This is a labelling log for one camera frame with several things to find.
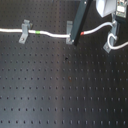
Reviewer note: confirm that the left grey cable clip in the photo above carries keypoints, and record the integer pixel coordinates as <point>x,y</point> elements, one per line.
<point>26,26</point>

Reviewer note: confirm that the middle grey cable clip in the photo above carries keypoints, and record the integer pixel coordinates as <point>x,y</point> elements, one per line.
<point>68,31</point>

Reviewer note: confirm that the grey cable clip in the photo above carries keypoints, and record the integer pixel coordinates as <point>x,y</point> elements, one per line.
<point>68,31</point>
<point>26,26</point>
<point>114,31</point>

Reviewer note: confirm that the right grey cable clip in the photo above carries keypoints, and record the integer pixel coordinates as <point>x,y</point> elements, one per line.
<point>114,31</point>

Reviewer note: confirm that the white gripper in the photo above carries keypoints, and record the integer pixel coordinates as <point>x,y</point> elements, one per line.
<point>104,8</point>

